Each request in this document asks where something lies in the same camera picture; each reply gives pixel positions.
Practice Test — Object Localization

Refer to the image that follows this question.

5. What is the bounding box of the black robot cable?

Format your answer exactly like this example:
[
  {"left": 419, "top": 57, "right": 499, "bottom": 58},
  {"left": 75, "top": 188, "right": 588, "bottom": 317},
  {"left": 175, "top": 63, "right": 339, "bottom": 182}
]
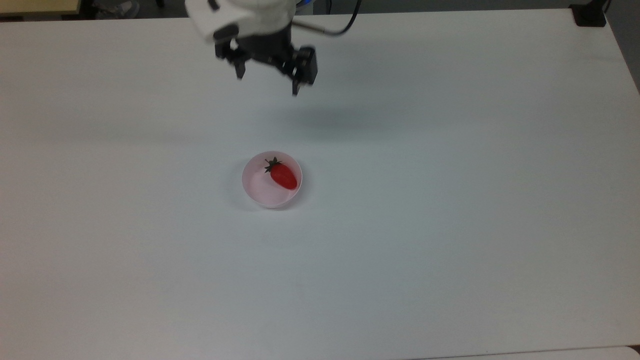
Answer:
[{"left": 292, "top": 0, "right": 363, "bottom": 37}]

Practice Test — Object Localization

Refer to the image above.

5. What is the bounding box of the red toy strawberry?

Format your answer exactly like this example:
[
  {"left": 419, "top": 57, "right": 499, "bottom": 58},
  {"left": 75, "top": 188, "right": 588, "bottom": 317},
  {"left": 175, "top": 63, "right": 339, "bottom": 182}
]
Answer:
[{"left": 264, "top": 157, "right": 299, "bottom": 191}]

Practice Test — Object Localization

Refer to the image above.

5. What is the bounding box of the black Franka gripper body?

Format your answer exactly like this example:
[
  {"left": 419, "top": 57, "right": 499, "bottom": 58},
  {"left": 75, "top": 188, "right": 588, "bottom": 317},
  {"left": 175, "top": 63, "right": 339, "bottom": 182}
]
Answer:
[{"left": 214, "top": 24, "right": 319, "bottom": 86}]

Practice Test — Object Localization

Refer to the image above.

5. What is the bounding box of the grey shoe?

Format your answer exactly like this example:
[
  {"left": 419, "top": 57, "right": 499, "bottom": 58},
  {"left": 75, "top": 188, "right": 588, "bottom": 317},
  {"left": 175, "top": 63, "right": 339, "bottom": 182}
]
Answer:
[{"left": 93, "top": 1, "right": 140, "bottom": 20}]

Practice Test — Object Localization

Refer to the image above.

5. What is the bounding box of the yellow wooden furniture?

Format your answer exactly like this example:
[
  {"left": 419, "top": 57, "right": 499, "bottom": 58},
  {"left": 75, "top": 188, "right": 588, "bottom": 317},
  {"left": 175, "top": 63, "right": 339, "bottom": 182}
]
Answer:
[{"left": 0, "top": 0, "right": 82, "bottom": 17}]

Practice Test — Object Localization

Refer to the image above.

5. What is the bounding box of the pink plastic bowl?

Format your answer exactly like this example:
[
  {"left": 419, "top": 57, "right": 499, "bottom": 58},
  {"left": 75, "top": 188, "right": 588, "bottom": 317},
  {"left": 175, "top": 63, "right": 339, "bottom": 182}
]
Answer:
[{"left": 241, "top": 151, "right": 303, "bottom": 209}]

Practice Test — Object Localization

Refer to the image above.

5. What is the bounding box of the black table clamp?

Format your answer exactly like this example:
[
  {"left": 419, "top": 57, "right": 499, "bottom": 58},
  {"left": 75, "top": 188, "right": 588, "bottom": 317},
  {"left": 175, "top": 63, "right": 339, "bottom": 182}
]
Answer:
[{"left": 569, "top": 0, "right": 612, "bottom": 27}]

